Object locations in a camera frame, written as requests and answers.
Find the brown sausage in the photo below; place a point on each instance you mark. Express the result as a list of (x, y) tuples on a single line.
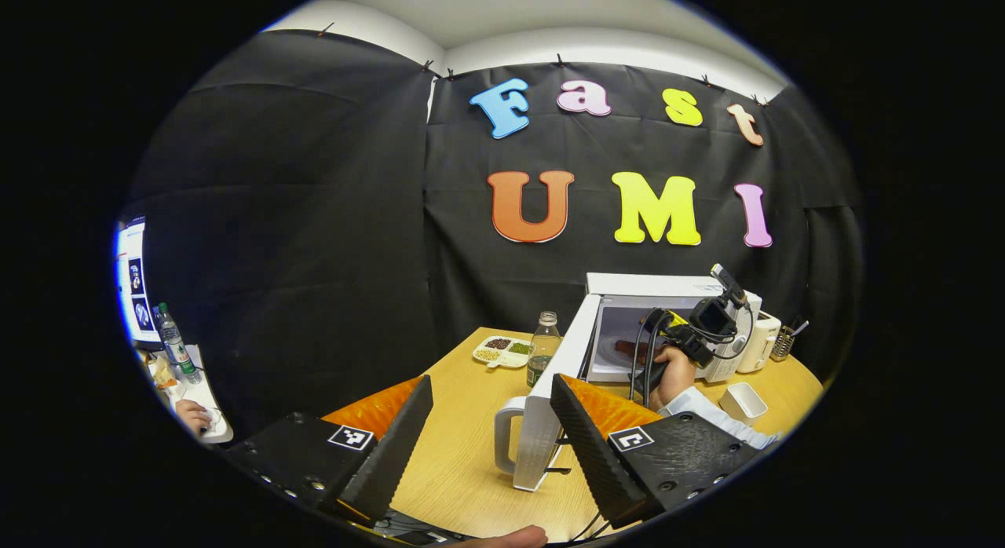
[(628, 348)]

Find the white microwave oven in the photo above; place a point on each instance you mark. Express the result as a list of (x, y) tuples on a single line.
[(644, 285)]

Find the white toaster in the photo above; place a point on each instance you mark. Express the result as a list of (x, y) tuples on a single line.
[(760, 344)]

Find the small bottle with green cap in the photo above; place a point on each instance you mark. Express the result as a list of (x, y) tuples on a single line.
[(177, 348)]

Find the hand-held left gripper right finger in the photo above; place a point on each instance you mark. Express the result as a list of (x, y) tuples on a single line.
[(585, 454)]

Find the row of small cloth clips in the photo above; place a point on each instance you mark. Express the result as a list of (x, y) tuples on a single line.
[(559, 60)]

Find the computer monitor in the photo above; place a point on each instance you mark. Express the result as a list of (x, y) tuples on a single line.
[(135, 281)]

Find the white side desk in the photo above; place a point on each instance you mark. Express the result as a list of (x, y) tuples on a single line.
[(206, 403)]

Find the glass microwave turntable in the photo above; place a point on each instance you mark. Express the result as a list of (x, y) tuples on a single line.
[(608, 356)]

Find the white rectangular dish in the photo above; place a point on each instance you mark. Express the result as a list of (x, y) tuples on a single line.
[(742, 403)]

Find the clear bottle with green label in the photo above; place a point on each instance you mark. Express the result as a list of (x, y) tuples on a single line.
[(543, 352)]

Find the white divided snack plate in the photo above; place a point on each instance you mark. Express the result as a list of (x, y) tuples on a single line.
[(502, 352)]

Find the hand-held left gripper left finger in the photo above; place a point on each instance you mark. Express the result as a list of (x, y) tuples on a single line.
[(396, 454)]

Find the black backdrop cloth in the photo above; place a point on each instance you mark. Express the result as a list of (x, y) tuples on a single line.
[(298, 242)]

